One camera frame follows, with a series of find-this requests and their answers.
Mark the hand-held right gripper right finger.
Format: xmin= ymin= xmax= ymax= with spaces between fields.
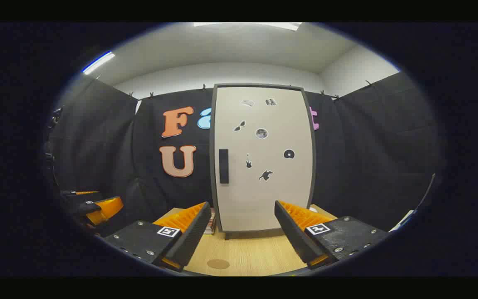
xmin=274 ymin=200 xmax=389 ymax=270

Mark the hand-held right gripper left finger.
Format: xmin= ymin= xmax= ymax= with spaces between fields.
xmin=104 ymin=201 xmax=212 ymax=272

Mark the white cabinet door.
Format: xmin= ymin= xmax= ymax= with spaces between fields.
xmin=214 ymin=86 xmax=313 ymax=232

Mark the grey cabinet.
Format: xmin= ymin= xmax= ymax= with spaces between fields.
xmin=209 ymin=83 xmax=317 ymax=240

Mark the black door handle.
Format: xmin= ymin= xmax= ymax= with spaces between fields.
xmin=219 ymin=149 xmax=230 ymax=184

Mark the black backdrop cloth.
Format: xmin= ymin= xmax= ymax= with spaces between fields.
xmin=44 ymin=73 xmax=447 ymax=237

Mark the long ceiling strip light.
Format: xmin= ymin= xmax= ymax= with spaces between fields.
xmin=82 ymin=51 xmax=116 ymax=75

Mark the wide ceiling light panel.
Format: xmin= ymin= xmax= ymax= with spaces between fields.
xmin=193 ymin=22 xmax=302 ymax=32

